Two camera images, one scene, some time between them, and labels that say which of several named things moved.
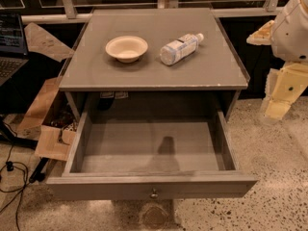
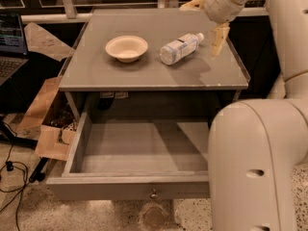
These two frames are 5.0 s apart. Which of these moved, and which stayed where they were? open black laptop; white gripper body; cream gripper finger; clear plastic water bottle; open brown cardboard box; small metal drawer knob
Moved: cream gripper finger; white gripper body
Stayed: open black laptop; small metal drawer knob; open brown cardboard box; clear plastic water bottle
